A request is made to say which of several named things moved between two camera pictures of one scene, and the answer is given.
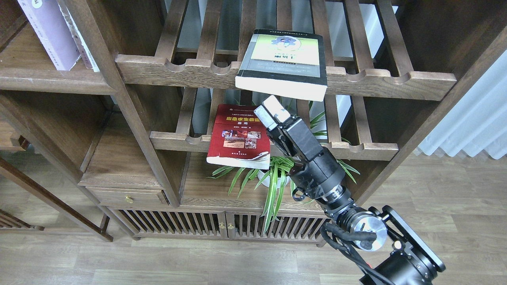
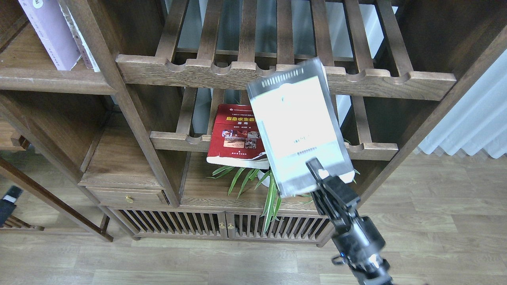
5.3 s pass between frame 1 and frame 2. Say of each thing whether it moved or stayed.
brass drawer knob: stayed
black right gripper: moved
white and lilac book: stayed
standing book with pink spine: stayed
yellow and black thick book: moved
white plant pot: stayed
